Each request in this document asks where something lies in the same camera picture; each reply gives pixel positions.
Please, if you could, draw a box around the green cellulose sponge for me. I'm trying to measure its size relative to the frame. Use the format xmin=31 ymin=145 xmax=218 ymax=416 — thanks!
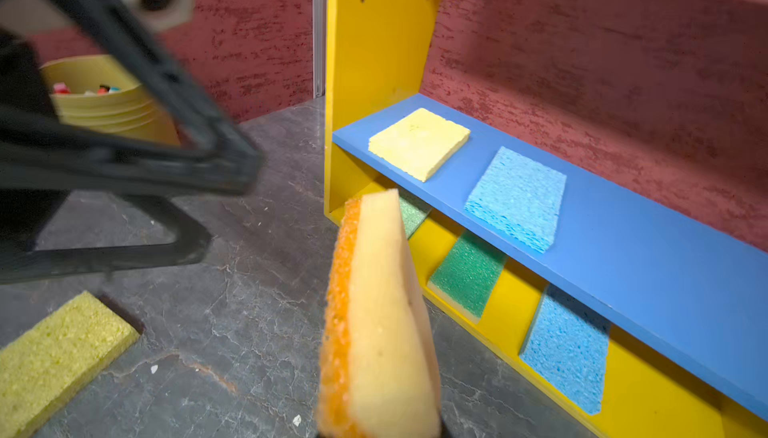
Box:
xmin=399 ymin=189 xmax=432 ymax=238

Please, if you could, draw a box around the yellow-green pen cup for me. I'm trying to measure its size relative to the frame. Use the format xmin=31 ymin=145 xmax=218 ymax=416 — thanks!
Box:
xmin=40 ymin=54 xmax=180 ymax=147

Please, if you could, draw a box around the yellow shelf with coloured boards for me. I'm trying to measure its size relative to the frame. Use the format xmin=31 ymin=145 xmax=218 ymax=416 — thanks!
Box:
xmin=325 ymin=0 xmax=767 ymax=437

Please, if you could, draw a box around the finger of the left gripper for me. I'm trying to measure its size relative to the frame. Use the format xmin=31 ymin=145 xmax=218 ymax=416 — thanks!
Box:
xmin=1 ymin=0 xmax=263 ymax=195
xmin=1 ymin=195 xmax=211 ymax=285

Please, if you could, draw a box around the tan sponge green scrub back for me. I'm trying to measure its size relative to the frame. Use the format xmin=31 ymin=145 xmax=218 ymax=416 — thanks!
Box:
xmin=427 ymin=231 xmax=507 ymax=324

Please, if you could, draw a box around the yellow cellulose sponge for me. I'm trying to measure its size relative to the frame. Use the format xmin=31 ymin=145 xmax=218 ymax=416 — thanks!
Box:
xmin=368 ymin=108 xmax=470 ymax=182
xmin=1 ymin=291 xmax=139 ymax=437

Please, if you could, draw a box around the blue sponge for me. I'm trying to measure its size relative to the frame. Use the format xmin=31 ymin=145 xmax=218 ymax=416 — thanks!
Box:
xmin=519 ymin=285 xmax=611 ymax=415
xmin=464 ymin=147 xmax=567 ymax=253

